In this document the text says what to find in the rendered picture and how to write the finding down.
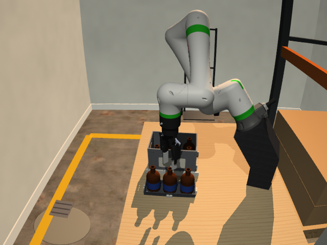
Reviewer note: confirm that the brown glass bottle with blue label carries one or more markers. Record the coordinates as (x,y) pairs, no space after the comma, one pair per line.
(170,181)

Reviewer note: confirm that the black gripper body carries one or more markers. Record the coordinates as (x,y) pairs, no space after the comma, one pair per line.
(172,134)

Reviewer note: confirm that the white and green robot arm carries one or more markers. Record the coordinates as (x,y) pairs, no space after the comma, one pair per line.
(200,93)

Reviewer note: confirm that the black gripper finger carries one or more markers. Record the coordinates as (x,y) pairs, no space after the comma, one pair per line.
(176,151)
(164,147)

